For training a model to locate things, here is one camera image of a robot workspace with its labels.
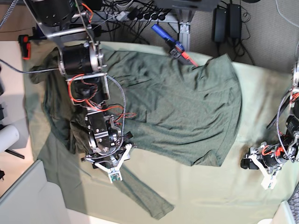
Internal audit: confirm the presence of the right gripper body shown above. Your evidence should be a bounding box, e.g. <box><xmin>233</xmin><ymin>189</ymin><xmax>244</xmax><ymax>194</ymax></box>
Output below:
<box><xmin>81</xmin><ymin>143</ymin><xmax>136</xmax><ymax>177</ymax></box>

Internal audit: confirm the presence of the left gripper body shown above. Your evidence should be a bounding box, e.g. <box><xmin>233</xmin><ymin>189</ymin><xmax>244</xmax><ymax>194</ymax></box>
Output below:
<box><xmin>245</xmin><ymin>144</ymin><xmax>284</xmax><ymax>174</ymax></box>

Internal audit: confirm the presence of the green T-shirt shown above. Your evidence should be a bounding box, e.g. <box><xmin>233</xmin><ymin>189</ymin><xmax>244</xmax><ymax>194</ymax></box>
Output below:
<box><xmin>29</xmin><ymin>49</ymin><xmax>242</xmax><ymax>216</ymax></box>

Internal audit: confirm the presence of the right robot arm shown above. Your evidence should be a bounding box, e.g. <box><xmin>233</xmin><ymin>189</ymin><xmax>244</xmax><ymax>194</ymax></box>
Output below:
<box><xmin>25</xmin><ymin>0</ymin><xmax>133</xmax><ymax>182</ymax></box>

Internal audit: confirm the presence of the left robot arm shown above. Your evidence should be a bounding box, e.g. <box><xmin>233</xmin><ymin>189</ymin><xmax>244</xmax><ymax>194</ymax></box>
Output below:
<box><xmin>240</xmin><ymin>46</ymin><xmax>299</xmax><ymax>175</ymax></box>

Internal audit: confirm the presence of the light green table cloth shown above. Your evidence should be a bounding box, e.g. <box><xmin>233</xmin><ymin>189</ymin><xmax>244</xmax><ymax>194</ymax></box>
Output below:
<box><xmin>23</xmin><ymin>40</ymin><xmax>299</xmax><ymax>224</ymax></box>

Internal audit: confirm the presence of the white cylinder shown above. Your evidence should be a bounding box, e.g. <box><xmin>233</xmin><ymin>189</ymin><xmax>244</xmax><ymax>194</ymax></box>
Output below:
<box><xmin>0</xmin><ymin>125</ymin><xmax>20</xmax><ymax>153</ymax></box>

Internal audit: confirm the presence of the blue orange clamp tool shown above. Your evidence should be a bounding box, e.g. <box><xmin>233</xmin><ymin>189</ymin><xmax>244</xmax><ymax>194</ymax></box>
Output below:
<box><xmin>151</xmin><ymin>24</ymin><xmax>198</xmax><ymax>67</ymax></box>

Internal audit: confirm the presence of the black power adapter left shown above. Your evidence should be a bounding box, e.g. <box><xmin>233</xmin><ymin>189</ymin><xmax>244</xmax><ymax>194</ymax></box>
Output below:
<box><xmin>212</xmin><ymin>7</ymin><xmax>228</xmax><ymax>43</ymax></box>

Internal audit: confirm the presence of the black power adapter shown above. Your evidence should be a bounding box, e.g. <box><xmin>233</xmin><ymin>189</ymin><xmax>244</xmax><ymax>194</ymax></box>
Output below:
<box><xmin>212</xmin><ymin>7</ymin><xmax>228</xmax><ymax>43</ymax></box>
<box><xmin>227</xmin><ymin>3</ymin><xmax>242</xmax><ymax>39</ymax></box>

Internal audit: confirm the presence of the white power strip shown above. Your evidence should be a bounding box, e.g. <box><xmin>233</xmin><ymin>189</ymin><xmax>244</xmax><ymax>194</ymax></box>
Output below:
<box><xmin>94</xmin><ymin>10</ymin><xmax>178</xmax><ymax>23</ymax></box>

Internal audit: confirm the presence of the red black table clamp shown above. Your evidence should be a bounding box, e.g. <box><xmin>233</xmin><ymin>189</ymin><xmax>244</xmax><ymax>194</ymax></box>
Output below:
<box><xmin>18</xmin><ymin>35</ymin><xmax>31</xmax><ymax>60</ymax></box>

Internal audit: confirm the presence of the black power adapter right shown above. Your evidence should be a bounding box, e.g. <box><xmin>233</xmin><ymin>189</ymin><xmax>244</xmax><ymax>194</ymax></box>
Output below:
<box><xmin>227</xmin><ymin>3</ymin><xmax>242</xmax><ymax>39</ymax></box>

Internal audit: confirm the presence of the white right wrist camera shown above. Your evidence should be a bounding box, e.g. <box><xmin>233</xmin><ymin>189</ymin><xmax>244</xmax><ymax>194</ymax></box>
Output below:
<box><xmin>108</xmin><ymin>171</ymin><xmax>122</xmax><ymax>183</ymax></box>

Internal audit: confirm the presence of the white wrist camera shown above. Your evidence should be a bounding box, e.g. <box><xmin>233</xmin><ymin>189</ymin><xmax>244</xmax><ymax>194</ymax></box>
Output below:
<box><xmin>261</xmin><ymin>171</ymin><xmax>277</xmax><ymax>190</ymax></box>
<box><xmin>108</xmin><ymin>171</ymin><xmax>122</xmax><ymax>183</ymax></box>

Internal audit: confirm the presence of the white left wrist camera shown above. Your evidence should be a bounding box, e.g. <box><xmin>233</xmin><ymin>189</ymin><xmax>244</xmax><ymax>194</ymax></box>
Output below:
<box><xmin>261</xmin><ymin>171</ymin><xmax>277</xmax><ymax>190</ymax></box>

